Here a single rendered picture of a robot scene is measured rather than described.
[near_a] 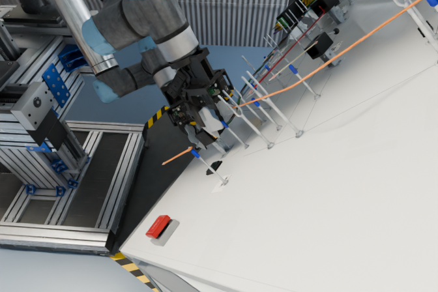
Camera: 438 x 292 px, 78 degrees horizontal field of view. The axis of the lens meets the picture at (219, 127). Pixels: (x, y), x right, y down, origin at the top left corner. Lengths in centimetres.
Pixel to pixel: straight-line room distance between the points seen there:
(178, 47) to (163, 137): 172
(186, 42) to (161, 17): 6
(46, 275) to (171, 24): 169
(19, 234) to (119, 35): 148
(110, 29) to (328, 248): 48
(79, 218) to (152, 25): 141
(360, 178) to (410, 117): 9
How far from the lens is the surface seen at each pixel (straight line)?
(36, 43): 139
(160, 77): 78
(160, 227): 60
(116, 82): 85
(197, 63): 52
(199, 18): 303
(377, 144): 34
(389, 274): 24
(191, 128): 80
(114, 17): 55
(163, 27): 52
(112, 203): 172
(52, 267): 197
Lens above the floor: 168
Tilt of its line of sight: 49 degrees down
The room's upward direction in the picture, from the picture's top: straight up
